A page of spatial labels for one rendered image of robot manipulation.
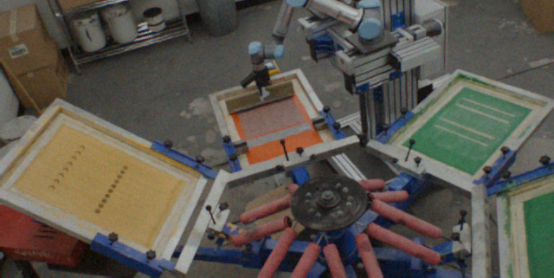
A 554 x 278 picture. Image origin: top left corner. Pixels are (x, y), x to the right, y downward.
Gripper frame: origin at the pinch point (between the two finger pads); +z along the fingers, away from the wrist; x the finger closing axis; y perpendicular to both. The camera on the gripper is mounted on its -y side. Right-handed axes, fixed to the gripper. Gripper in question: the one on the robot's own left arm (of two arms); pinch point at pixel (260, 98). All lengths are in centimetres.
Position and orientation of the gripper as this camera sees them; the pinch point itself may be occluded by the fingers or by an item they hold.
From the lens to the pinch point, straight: 339.1
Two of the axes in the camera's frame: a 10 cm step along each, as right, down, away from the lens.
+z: 1.2, 7.9, 6.0
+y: 9.5, -2.6, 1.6
